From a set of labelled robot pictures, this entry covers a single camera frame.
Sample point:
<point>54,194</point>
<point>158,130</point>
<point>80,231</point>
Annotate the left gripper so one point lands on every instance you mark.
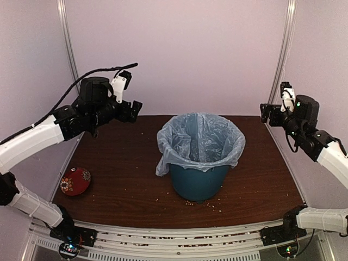
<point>124,115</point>

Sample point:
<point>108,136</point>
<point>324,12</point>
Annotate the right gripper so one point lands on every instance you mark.
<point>265,113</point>

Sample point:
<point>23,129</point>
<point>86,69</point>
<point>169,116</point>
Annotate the translucent blue plastic trash bag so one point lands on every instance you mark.
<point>199,141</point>

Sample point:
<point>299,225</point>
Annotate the teal plastic trash bin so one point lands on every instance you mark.
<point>195,185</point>

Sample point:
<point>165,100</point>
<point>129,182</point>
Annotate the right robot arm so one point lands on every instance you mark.
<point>298,117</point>

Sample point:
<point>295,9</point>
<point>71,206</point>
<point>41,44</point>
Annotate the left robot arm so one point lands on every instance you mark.
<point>100,101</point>

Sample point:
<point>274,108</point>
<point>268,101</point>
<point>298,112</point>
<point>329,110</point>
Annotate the red floral bowl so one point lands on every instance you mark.
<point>75,181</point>

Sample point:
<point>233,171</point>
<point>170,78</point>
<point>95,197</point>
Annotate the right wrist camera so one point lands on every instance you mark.
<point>287,96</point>

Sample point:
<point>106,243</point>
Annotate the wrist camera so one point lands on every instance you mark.
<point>287,96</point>
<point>119,84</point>

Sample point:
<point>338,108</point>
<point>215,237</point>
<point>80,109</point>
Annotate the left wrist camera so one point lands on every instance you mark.
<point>119,84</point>

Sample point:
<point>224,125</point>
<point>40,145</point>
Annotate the right aluminium frame post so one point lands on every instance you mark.
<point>286,41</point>

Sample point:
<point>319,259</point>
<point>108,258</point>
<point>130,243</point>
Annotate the aluminium frame post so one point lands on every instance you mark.
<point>286,41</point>
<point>64,22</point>

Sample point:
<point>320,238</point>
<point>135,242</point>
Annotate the left aluminium frame post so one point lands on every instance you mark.
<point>64,22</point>

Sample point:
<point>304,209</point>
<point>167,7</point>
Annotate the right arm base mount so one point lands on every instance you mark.
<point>277,236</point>

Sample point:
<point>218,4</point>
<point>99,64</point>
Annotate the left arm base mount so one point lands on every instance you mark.
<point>74,241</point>

